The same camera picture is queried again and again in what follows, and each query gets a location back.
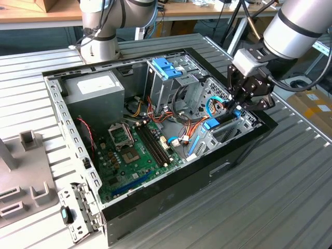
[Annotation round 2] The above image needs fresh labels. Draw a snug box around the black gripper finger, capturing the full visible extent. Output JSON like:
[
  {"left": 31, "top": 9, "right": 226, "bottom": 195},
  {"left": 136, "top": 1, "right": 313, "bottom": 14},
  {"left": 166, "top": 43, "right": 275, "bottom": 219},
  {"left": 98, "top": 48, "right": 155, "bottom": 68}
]
[
  {"left": 237, "top": 89, "right": 276, "bottom": 112},
  {"left": 227, "top": 64, "right": 247, "bottom": 115}
]

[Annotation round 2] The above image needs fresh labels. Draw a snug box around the blue data wire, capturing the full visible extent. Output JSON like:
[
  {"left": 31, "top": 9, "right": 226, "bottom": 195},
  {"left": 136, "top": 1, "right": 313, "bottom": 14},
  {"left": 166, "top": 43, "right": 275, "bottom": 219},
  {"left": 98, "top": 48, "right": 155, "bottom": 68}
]
[{"left": 206, "top": 95, "right": 232, "bottom": 116}]

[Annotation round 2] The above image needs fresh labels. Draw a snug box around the hard disk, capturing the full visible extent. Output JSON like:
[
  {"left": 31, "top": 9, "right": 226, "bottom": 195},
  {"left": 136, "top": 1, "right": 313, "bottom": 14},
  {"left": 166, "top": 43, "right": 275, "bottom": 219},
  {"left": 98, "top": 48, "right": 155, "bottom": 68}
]
[{"left": 187, "top": 108, "right": 243, "bottom": 158}]

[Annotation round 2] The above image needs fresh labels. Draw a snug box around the red yellow power wire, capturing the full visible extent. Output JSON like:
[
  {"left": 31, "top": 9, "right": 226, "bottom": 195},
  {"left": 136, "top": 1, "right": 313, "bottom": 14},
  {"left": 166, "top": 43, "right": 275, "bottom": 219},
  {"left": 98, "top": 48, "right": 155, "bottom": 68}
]
[{"left": 184, "top": 100, "right": 226, "bottom": 142}]

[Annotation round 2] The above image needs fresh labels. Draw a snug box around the metal disk bay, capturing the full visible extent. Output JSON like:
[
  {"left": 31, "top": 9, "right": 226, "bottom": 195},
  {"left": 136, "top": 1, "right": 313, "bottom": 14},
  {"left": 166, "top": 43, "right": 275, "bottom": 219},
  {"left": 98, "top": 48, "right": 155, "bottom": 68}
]
[{"left": 185, "top": 77, "right": 262, "bottom": 160}]

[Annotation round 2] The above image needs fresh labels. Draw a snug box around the labelled cardboard box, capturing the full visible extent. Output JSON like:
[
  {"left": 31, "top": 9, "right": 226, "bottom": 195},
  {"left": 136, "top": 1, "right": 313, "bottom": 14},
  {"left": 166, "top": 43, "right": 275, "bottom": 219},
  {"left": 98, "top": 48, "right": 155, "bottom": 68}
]
[{"left": 286, "top": 90, "right": 332, "bottom": 133}]

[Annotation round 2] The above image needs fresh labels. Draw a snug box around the black slanted pole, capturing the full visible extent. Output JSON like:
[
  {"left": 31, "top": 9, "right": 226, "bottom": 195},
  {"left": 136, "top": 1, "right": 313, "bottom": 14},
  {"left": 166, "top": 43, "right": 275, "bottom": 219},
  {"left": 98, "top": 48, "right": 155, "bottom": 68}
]
[{"left": 219, "top": 0, "right": 244, "bottom": 47}]

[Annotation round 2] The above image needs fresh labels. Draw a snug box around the grey metal shelf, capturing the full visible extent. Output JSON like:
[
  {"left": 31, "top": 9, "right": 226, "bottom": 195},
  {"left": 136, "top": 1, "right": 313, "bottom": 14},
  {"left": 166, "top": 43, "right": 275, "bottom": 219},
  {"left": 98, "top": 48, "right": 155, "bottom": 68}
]
[{"left": 310, "top": 33, "right": 332, "bottom": 76}]

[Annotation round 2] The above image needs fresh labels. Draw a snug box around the blue plastic drive latch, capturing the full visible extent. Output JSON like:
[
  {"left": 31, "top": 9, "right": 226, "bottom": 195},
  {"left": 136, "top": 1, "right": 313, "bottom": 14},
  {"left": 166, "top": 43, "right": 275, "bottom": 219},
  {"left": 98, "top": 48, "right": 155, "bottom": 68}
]
[{"left": 152, "top": 58, "right": 184, "bottom": 80}]

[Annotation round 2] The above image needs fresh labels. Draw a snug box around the small brown cardboard box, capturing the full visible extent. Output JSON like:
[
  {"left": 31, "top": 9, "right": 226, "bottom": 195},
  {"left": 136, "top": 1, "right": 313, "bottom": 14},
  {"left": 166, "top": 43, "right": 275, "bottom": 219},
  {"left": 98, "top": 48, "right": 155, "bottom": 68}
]
[{"left": 170, "top": 20, "right": 198, "bottom": 37}]

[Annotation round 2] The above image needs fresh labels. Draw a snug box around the wooden desk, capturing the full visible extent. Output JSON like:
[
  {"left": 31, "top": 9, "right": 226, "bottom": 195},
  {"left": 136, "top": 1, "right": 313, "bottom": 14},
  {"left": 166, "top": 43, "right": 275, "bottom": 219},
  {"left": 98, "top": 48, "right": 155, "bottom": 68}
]
[
  {"left": 155, "top": 1, "right": 280, "bottom": 57},
  {"left": 0, "top": 0, "right": 84, "bottom": 31}
]

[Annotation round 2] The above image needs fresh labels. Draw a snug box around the black RAM slot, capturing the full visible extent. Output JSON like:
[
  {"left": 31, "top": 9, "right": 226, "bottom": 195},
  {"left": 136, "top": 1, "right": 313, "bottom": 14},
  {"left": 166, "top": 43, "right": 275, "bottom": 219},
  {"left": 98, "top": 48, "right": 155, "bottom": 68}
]
[
  {"left": 142, "top": 121, "right": 175, "bottom": 164},
  {"left": 135, "top": 124, "right": 169, "bottom": 169}
]

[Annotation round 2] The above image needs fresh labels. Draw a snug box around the black open PC case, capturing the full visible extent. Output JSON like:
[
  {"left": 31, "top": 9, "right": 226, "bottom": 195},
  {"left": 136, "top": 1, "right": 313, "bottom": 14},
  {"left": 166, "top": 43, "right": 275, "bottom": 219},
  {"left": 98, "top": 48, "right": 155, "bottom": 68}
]
[{"left": 41, "top": 47, "right": 280, "bottom": 247}]

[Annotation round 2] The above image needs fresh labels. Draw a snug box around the thin metal locking lever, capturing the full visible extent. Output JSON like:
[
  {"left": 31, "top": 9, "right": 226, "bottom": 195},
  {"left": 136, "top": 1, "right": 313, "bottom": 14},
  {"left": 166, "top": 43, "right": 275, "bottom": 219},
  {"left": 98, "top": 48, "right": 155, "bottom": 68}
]
[{"left": 126, "top": 122, "right": 136, "bottom": 146}]

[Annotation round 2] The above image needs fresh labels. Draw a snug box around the metal socket cover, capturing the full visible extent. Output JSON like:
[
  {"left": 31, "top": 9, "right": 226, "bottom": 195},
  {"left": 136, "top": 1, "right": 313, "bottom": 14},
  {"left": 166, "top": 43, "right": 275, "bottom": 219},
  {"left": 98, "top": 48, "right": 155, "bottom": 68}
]
[{"left": 108, "top": 123, "right": 135, "bottom": 151}]

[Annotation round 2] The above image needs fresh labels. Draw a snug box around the grey power supply unit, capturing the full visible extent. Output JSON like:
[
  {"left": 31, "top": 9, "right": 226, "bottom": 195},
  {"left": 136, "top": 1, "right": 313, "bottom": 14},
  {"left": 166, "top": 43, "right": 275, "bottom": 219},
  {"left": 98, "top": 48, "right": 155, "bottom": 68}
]
[{"left": 63, "top": 70, "right": 126, "bottom": 132}]

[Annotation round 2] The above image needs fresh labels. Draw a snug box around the blue expansion slot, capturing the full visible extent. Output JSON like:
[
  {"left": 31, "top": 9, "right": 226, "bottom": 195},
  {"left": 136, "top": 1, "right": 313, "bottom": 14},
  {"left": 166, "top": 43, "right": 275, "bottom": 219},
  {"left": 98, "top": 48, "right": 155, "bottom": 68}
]
[{"left": 111, "top": 171, "right": 153, "bottom": 198}]

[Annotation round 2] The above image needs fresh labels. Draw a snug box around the green motherboard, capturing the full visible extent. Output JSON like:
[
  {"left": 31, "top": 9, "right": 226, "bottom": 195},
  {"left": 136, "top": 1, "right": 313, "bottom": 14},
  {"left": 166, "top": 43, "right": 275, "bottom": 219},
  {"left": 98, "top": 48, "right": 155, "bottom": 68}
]
[{"left": 94, "top": 121, "right": 186, "bottom": 205}]

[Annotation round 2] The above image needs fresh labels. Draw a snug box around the patterned brown box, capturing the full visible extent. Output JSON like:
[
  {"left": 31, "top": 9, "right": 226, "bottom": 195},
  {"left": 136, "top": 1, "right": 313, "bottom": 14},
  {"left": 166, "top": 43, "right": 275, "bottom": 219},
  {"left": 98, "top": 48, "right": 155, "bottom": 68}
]
[{"left": 33, "top": 0, "right": 78, "bottom": 13}]

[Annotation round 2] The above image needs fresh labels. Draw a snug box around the grey parts rack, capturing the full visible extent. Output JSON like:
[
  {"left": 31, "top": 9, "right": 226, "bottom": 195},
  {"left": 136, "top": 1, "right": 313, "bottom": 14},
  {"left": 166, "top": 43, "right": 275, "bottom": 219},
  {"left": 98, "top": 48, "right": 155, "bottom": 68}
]
[{"left": 0, "top": 131, "right": 57, "bottom": 229}]

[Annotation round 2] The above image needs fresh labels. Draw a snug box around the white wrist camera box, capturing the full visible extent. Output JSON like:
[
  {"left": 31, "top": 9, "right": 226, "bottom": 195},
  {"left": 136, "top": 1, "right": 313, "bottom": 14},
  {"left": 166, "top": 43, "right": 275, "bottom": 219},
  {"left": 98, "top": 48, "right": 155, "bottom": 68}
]
[{"left": 232, "top": 48, "right": 270, "bottom": 77}]

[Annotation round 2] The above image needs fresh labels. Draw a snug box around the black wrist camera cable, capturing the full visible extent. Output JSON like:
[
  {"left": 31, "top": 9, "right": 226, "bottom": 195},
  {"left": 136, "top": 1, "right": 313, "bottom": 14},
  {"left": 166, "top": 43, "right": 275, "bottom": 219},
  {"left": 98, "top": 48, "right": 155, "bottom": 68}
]
[{"left": 266, "top": 48, "right": 332, "bottom": 92}]

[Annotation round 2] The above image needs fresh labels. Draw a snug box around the black cable coil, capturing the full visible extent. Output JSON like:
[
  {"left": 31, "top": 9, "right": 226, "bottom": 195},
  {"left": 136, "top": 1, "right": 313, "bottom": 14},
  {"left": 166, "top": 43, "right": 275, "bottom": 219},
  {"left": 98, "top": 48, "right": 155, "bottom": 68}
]
[{"left": 289, "top": 79, "right": 316, "bottom": 92}]

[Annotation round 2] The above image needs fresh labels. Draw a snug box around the black wire loop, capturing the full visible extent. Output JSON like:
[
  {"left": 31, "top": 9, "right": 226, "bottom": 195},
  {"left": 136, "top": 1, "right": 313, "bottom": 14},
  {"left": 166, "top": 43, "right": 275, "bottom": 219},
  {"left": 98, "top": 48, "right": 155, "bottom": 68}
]
[{"left": 171, "top": 85, "right": 202, "bottom": 128}]

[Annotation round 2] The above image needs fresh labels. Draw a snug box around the red black wire bundle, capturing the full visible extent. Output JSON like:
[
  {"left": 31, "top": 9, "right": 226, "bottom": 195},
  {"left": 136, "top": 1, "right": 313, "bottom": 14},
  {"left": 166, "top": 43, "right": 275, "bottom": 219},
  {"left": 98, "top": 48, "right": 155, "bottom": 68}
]
[{"left": 146, "top": 96, "right": 174, "bottom": 125}]

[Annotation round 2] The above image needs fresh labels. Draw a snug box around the short blue wire white plug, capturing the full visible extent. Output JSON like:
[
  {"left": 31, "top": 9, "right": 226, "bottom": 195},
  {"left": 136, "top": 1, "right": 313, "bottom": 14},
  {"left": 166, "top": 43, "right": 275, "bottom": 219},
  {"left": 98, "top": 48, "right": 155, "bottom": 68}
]
[{"left": 167, "top": 136, "right": 192, "bottom": 149}]

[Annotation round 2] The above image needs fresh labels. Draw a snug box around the yellow orange wire bundle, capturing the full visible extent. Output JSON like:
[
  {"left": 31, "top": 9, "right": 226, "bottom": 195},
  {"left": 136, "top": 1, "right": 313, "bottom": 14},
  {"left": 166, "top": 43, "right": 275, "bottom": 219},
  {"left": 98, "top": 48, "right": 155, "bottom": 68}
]
[{"left": 128, "top": 100, "right": 143, "bottom": 118}]

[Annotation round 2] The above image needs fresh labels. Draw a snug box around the thin red fan wire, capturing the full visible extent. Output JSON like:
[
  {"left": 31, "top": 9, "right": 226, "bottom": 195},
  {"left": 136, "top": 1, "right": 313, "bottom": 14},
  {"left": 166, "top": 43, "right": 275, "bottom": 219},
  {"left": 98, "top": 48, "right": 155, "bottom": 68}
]
[{"left": 76, "top": 117, "right": 95, "bottom": 156}]

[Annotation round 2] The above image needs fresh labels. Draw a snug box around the silver hinged slot bracket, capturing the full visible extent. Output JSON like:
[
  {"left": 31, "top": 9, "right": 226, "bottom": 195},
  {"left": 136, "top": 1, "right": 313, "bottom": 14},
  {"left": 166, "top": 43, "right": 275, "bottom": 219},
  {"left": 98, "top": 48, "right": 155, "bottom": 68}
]
[{"left": 57, "top": 182, "right": 106, "bottom": 244}]

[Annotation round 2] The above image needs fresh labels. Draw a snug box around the black teal bracket latch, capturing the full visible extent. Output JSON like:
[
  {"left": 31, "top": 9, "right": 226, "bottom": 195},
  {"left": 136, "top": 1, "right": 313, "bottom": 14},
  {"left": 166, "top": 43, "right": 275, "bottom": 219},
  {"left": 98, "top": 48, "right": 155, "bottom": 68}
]
[{"left": 60, "top": 206, "right": 74, "bottom": 224}]

